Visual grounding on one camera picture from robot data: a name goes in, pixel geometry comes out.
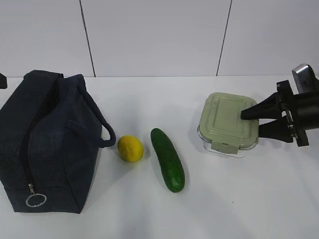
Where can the green lidded glass container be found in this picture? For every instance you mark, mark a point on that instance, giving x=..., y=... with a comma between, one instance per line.
x=221, y=128

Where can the dark blue lunch bag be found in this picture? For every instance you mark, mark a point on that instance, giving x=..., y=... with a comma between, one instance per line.
x=51, y=131

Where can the yellow lemon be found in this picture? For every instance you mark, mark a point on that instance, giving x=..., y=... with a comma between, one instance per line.
x=130, y=148

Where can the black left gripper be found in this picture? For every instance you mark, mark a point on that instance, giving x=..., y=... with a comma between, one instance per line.
x=3, y=81

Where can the green cucumber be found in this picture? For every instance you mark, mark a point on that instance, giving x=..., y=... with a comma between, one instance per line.
x=169, y=161

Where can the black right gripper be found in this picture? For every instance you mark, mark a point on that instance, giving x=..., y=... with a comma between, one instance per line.
x=302, y=114

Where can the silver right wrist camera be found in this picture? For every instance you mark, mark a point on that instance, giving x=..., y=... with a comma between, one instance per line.
x=305, y=79

